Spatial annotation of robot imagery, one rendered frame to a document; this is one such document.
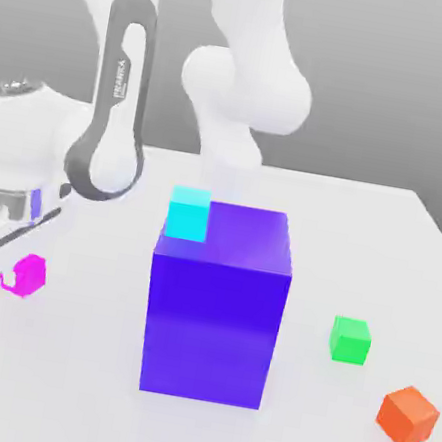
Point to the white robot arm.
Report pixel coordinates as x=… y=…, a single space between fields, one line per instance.
x=243 y=87

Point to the small orange cube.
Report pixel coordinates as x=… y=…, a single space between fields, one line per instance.
x=407 y=417

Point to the small cyan cube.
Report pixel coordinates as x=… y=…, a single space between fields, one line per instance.
x=187 y=217

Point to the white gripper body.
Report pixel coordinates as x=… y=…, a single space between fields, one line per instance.
x=19 y=238

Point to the small green cube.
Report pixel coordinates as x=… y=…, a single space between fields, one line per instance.
x=350 y=340

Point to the small magenta cube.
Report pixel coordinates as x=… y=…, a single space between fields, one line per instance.
x=29 y=274

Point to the large purple box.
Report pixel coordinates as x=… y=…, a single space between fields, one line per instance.
x=213 y=317

